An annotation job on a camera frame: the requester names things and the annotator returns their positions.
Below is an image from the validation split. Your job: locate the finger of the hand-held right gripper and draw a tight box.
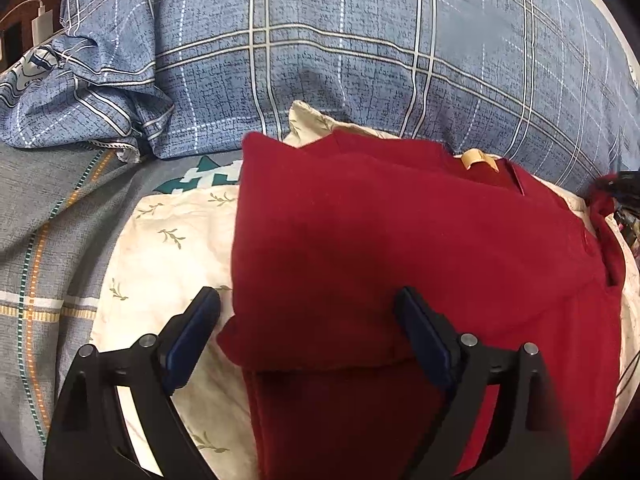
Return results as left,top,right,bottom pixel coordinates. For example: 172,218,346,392
592,170,640,200

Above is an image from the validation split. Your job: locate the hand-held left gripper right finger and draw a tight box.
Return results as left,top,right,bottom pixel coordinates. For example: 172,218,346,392
393,286,573,480

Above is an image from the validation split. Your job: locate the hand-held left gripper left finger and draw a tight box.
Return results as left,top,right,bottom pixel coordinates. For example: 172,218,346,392
42,286,222,480

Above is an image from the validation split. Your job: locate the dark red garment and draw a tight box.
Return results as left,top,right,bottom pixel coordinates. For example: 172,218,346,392
216,130,628,480

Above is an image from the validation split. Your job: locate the cream leaf-print pillow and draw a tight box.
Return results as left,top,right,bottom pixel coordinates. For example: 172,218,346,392
92,100,640,480

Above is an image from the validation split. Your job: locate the grey patterned bed sheet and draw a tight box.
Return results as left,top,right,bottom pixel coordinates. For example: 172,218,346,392
0,142,243,463

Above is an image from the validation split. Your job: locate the blue plaid quilt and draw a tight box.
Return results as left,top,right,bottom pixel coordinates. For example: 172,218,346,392
0,0,640,201

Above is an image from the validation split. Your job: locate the white charger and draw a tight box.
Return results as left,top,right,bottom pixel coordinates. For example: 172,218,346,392
31,6,57,44

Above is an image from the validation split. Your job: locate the white charger cable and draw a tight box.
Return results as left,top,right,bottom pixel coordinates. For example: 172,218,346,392
0,0,45,31

